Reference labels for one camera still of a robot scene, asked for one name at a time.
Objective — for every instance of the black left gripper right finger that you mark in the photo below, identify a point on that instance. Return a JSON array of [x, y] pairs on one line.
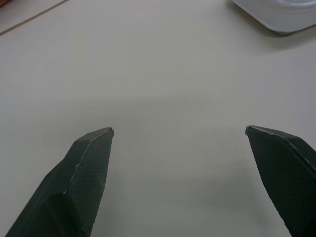
[[284, 172]]

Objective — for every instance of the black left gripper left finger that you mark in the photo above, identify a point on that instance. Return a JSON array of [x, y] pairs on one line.
[[74, 187]]

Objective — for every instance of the white plastic tray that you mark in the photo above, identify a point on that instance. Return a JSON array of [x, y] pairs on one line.
[[279, 12]]

